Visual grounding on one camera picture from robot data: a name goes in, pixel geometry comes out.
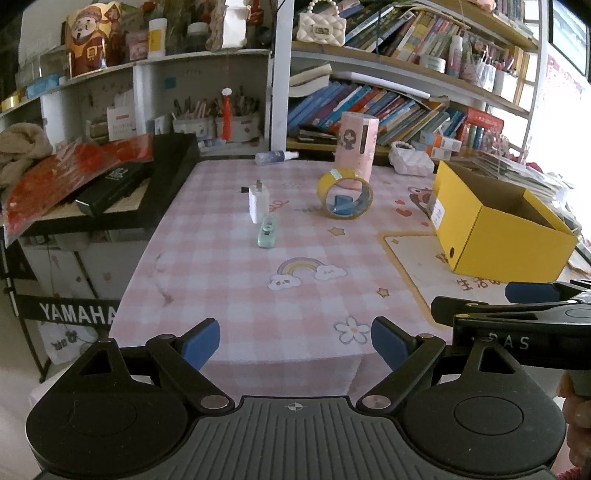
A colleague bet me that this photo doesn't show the beige towel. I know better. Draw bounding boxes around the beige towel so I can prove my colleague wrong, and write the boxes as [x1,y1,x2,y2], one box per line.
[0,122,54,188]

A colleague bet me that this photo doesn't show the white charger plug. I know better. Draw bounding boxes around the white charger plug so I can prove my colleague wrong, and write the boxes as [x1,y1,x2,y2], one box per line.
[242,180,269,225]

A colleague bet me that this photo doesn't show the white tape roll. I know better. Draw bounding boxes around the white tape roll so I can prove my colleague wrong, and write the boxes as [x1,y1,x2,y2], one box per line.
[418,54,448,75]

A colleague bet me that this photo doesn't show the pink checked tablecloth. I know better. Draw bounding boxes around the pink checked tablecloth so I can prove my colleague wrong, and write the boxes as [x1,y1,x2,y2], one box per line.
[108,159,591,371]

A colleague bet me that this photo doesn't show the row of leaning books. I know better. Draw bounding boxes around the row of leaning books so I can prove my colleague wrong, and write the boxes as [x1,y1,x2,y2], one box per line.
[287,80,468,147]

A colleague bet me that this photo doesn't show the yellow tape roll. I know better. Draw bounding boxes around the yellow tape roll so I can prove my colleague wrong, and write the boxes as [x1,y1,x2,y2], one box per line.
[317,169,374,221]

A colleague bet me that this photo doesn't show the green white correction tape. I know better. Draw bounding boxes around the green white correction tape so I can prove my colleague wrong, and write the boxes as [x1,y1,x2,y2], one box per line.
[256,217,279,249]

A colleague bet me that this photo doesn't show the yellow cardboard box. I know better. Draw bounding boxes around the yellow cardboard box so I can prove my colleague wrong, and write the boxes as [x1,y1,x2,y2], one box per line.
[431,160,579,284]

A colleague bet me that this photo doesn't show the white side shelf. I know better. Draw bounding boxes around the white side shelf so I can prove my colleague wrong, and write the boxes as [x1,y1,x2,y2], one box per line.
[0,48,274,155]

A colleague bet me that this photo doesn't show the white pen holder with pens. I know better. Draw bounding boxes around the white pen holder with pens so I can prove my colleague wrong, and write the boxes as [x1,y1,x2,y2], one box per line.
[475,45,519,96]

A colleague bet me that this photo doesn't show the red bottle white cap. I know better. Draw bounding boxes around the red bottle white cap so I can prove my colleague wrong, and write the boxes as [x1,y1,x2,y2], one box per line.
[221,88,234,142]

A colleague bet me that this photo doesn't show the red foil packets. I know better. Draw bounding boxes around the red foil packets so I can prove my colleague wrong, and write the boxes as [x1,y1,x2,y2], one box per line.
[0,135,156,232]

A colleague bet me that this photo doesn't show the black keyboard stand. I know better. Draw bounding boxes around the black keyboard stand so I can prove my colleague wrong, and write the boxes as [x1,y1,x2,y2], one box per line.
[0,231,122,385]

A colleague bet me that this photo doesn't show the white gift bag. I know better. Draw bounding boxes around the white gift bag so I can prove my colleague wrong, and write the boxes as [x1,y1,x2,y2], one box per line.
[208,0,250,52]

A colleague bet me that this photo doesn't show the pink cylindrical humidifier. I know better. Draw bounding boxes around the pink cylindrical humidifier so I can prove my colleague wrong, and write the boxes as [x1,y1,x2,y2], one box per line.
[333,112,380,184]

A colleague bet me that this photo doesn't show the white printed bag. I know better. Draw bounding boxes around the white printed bag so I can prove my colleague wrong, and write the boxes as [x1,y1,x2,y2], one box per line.
[39,320,100,366]

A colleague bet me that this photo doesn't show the white bookshelf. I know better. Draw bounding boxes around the white bookshelf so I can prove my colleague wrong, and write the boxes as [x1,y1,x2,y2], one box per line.
[270,0,542,161]

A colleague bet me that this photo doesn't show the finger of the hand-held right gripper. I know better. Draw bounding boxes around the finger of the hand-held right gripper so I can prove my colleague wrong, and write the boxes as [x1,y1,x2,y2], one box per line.
[431,296,591,325]
[505,279,591,304]

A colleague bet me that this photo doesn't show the glass jar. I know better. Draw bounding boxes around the glass jar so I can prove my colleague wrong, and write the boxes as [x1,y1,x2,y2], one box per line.
[187,22,211,52]

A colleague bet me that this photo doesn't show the fortune god paper figure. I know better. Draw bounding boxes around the fortune god paper figure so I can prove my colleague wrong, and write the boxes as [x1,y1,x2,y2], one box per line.
[65,2,126,79]

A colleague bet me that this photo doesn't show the white bottle yellow label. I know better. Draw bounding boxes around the white bottle yellow label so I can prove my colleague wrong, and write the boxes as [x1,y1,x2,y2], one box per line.
[148,18,168,60]

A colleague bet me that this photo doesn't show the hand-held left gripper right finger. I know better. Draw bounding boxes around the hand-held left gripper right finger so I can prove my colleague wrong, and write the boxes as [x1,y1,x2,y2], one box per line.
[355,316,523,412]

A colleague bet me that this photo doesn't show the white quilted handbag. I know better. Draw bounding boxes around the white quilted handbag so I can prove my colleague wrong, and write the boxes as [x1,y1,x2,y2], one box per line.
[296,0,347,47]

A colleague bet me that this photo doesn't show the person's right hand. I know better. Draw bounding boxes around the person's right hand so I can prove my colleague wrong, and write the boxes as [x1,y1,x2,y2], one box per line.
[558,375,591,472]

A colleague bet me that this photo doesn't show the black electronic keyboard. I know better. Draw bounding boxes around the black electronic keyboard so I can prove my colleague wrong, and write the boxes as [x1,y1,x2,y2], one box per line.
[21,133,202,236]

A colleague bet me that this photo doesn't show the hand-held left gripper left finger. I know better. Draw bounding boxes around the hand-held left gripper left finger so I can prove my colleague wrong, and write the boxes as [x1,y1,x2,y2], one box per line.
[76,318,234,412]

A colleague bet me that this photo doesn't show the white card box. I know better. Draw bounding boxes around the white card box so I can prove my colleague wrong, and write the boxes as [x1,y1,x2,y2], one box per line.
[106,105,139,142]

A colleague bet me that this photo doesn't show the small spray bottle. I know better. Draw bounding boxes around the small spray bottle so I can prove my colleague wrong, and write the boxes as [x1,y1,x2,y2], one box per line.
[255,150,300,166]

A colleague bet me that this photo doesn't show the desk pen holders with pens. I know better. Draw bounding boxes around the desk pen holders with pens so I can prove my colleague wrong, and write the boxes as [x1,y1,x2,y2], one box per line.
[172,97,262,144]

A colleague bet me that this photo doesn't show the row of shelf-top books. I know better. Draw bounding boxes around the row of shelf-top books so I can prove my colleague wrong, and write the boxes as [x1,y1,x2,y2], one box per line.
[344,2,468,66]

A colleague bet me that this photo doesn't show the white quilted tissue box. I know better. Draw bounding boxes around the white quilted tissue box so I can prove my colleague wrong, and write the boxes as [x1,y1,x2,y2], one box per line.
[389,142,436,175]

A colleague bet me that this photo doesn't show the black long box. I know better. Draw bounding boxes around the black long box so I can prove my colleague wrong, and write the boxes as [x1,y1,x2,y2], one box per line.
[75,164,149,217]

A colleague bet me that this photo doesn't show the stack of papers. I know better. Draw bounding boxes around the stack of papers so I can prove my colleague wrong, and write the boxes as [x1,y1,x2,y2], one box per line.
[471,150,579,219]

